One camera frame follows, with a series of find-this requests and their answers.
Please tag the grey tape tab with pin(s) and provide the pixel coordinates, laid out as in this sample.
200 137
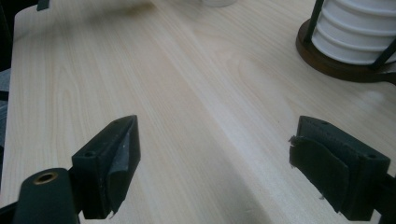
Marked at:
43 4

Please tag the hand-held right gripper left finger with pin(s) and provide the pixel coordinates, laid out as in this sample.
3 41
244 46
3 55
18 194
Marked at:
99 171

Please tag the single white paper cup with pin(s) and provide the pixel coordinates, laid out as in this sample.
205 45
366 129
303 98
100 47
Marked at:
218 2

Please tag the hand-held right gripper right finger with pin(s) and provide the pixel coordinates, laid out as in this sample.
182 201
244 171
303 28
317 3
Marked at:
342 168

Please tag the short stack of paper cups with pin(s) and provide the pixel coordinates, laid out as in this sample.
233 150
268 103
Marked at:
351 31

